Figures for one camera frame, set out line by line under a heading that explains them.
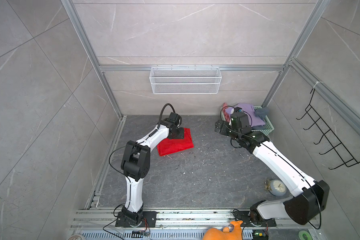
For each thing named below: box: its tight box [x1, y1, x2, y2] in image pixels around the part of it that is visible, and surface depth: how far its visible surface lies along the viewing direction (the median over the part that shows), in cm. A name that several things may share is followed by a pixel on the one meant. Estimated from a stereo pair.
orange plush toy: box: [203, 220, 244, 240], surface depth 66 cm
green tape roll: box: [298, 230, 313, 240], surface depth 71 cm
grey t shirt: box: [254, 108, 269, 121], surface depth 110 cm
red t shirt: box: [157, 127, 194, 157], surface depth 99 cm
